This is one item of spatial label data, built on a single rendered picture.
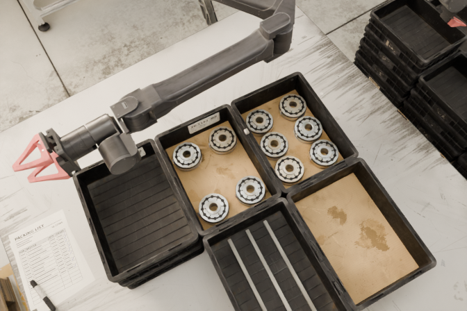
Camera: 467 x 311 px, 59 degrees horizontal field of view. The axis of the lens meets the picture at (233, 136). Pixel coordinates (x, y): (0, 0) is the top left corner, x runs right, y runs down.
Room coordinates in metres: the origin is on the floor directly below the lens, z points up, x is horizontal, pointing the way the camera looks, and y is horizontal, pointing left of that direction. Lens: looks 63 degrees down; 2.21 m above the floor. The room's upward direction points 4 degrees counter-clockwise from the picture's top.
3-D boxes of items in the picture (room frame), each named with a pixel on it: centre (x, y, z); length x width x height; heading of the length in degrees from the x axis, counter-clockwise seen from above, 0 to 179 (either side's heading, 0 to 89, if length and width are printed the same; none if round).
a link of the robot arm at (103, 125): (0.41, 0.27, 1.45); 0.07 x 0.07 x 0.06; 30
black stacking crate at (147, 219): (0.42, 0.34, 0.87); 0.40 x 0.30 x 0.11; 23
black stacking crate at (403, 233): (0.29, -0.37, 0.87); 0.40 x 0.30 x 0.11; 23
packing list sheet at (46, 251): (0.31, 0.70, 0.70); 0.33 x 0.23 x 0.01; 29
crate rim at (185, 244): (0.42, 0.34, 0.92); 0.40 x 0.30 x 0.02; 23
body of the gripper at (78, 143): (0.39, 0.33, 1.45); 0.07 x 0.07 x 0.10; 30
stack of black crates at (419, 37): (1.36, -0.97, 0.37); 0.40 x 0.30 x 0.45; 29
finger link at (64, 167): (0.35, 0.39, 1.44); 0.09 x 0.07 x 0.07; 120
